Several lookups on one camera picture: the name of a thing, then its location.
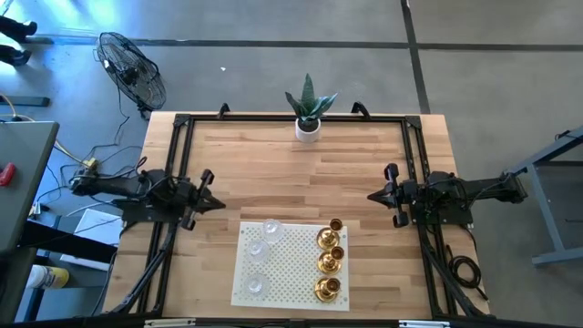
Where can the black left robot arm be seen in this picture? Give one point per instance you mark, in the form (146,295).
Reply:
(118,186)

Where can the gold candlestick holder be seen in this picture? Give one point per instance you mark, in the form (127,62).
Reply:
(329,263)
(328,239)
(326,290)

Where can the black floor bar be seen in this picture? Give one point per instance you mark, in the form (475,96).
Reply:
(27,101)

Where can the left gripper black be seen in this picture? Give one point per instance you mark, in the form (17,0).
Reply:
(189,196)

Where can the clear glass candle holder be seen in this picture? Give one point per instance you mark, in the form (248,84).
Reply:
(257,250)
(272,231)
(255,284)

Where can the black floor fan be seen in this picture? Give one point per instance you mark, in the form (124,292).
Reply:
(132,73)

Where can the silver metal clamp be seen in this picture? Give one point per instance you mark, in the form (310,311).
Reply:
(423,324)
(169,323)

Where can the green succulent plant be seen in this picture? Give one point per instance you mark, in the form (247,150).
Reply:
(309,107)

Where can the white plant pot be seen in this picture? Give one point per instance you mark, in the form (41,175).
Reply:
(307,136)

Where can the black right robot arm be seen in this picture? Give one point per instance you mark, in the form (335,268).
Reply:
(473,187)

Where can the grey cabinet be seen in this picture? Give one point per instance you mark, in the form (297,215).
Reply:
(23,182)

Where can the black aluminium table frame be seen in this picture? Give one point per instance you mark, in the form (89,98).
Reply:
(250,118)

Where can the grey metal table frame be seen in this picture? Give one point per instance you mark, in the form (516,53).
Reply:
(550,223)

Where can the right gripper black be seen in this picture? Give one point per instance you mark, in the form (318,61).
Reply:
(403,193)

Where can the yellow and white can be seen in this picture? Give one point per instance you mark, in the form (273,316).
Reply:
(50,277)

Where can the white perforated metal shelf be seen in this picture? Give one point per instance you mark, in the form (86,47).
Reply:
(296,273)

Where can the white paper sheet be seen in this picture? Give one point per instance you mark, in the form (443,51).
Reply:
(98,228)

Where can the yellow power plug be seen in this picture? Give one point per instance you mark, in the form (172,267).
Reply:
(92,163)

